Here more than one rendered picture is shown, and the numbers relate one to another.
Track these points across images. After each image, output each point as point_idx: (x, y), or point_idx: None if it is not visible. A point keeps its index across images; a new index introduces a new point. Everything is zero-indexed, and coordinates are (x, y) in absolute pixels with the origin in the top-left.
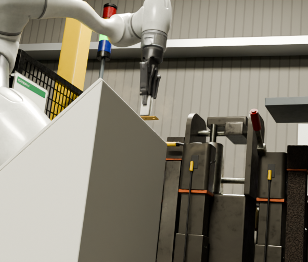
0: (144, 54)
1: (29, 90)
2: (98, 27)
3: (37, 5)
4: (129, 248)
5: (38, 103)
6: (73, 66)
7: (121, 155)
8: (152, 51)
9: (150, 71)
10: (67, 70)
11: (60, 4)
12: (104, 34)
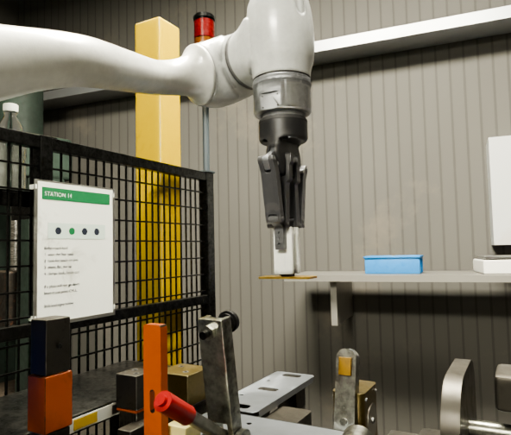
0: (265, 134)
1: (75, 203)
2: (152, 85)
3: None
4: None
5: (97, 217)
6: (157, 129)
7: None
8: (282, 124)
9: (284, 171)
10: (149, 136)
11: None
12: (173, 94)
